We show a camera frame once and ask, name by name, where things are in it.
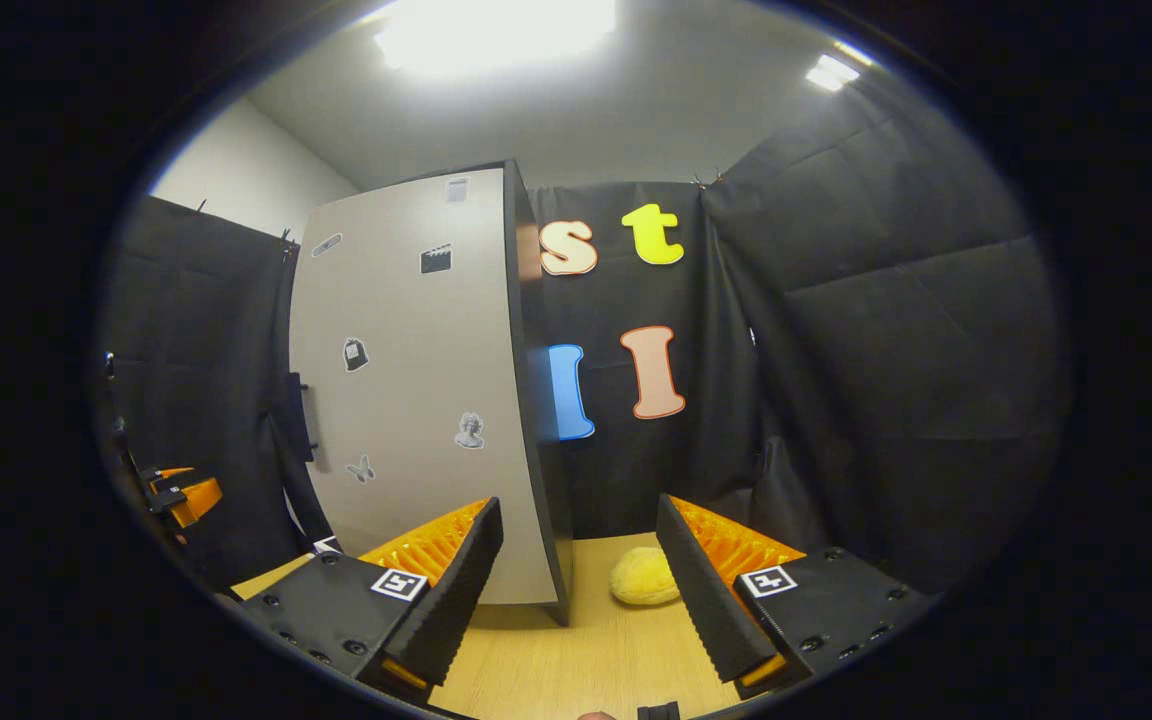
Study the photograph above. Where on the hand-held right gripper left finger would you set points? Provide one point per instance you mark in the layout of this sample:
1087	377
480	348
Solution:
456	600

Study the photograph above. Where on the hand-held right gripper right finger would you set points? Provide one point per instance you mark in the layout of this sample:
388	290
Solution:
706	600

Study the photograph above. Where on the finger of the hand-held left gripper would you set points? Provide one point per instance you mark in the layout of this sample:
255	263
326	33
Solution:
191	500
166	475

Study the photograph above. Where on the light grey cabinet door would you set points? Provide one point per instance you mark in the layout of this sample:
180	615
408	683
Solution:
406	340

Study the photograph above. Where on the dark grey cabinet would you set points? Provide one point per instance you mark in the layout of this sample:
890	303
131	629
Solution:
556	570

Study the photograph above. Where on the yellow round sponge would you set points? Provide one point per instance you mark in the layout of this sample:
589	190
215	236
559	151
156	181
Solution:
641	580

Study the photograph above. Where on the white book with portrait cover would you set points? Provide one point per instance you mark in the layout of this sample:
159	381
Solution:
326	545

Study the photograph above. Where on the black backdrop cloth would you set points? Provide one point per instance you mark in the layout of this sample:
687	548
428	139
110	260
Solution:
886	350

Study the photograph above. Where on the small ceiling light panel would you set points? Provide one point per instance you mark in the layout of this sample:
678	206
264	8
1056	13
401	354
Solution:
833	70

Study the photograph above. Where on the large ceiling light panel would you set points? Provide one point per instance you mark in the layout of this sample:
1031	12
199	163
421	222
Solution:
496	30

